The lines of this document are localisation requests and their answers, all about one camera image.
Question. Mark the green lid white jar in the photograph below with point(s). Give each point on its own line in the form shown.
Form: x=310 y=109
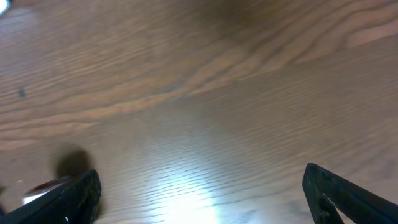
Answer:
x=43 y=189

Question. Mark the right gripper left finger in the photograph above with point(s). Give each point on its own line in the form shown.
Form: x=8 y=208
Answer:
x=75 y=201

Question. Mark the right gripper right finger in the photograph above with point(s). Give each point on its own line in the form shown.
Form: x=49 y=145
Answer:
x=328 y=194

